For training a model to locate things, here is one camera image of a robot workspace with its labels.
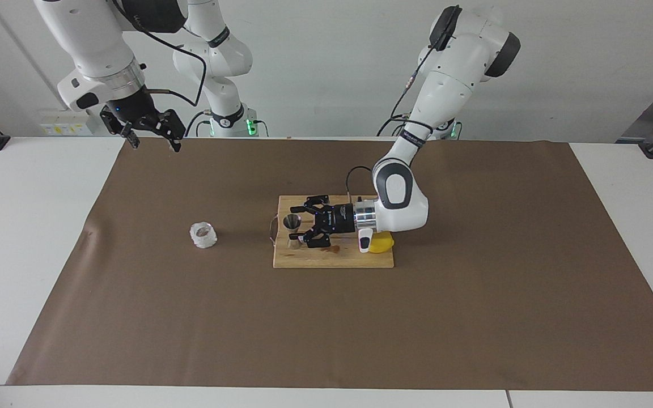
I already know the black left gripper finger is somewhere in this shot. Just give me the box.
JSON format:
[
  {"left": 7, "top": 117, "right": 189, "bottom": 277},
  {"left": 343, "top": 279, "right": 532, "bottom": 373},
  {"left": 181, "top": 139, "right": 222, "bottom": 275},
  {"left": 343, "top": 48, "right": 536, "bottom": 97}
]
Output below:
[
  {"left": 289, "top": 226, "right": 332, "bottom": 249},
  {"left": 290, "top": 195, "right": 332, "bottom": 219}
]

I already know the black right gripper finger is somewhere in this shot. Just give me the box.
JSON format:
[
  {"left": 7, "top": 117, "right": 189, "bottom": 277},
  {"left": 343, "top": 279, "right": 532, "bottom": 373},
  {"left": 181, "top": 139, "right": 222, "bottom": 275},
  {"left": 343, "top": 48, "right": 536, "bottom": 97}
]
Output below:
[
  {"left": 101, "top": 110, "right": 140, "bottom": 149},
  {"left": 154, "top": 109, "right": 185, "bottom": 152}
]

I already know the steel jigger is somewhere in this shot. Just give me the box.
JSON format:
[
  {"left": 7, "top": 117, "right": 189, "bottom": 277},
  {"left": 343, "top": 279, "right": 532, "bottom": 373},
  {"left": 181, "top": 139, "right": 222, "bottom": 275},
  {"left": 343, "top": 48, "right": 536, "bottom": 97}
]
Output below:
[{"left": 283, "top": 214, "right": 303, "bottom": 250}]

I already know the clear faceted glass cup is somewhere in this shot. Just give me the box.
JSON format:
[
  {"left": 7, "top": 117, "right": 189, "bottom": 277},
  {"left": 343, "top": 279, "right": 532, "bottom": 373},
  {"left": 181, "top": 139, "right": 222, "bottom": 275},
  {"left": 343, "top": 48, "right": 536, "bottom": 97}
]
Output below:
[{"left": 189, "top": 221, "right": 218, "bottom": 250}]

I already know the wooden cutting board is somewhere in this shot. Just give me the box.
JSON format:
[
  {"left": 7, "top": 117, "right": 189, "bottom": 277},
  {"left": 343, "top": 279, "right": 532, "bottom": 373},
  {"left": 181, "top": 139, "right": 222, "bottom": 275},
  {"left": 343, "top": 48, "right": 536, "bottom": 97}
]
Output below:
[{"left": 273, "top": 195, "right": 395, "bottom": 269}]

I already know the yellow lemon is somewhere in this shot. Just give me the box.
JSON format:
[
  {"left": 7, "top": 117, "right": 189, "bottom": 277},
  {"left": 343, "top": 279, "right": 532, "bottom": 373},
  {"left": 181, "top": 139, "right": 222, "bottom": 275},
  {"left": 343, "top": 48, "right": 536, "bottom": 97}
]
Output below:
[{"left": 367, "top": 231, "right": 396, "bottom": 254}]

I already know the brown table mat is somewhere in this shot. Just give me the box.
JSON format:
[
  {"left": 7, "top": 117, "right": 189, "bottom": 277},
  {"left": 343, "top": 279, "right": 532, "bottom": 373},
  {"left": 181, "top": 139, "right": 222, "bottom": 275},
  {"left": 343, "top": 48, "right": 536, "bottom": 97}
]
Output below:
[{"left": 6, "top": 138, "right": 653, "bottom": 392}]

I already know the black base cable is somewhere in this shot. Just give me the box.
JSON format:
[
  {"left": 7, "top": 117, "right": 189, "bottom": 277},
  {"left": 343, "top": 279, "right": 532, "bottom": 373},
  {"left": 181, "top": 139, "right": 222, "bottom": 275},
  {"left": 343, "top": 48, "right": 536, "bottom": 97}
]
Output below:
[
  {"left": 184, "top": 110, "right": 214, "bottom": 138},
  {"left": 376, "top": 112, "right": 412, "bottom": 137}
]

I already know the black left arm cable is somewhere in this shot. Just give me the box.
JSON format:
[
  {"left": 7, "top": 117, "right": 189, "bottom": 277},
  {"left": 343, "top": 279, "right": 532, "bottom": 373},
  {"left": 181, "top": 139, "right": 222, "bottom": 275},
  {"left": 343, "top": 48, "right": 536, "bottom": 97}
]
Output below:
[{"left": 346, "top": 42, "right": 443, "bottom": 203}]

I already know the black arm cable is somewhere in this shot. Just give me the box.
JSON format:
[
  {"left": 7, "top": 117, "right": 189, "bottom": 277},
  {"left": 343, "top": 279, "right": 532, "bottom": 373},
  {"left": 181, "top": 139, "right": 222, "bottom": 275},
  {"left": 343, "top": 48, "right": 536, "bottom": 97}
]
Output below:
[
  {"left": 112, "top": 0, "right": 208, "bottom": 108},
  {"left": 346, "top": 42, "right": 443, "bottom": 203}
]

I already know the white wall socket strip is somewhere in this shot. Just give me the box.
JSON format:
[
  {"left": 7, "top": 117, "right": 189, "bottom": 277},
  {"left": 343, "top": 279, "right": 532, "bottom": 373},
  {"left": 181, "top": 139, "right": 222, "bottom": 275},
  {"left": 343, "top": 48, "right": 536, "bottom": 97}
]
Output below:
[{"left": 40, "top": 116, "right": 92, "bottom": 137}]

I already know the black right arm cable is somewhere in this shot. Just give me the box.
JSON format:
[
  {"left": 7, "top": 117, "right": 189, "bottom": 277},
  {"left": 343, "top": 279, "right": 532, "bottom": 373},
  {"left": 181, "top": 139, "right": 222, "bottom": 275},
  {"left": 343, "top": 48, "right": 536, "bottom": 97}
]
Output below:
[{"left": 112, "top": 0, "right": 208, "bottom": 108}]

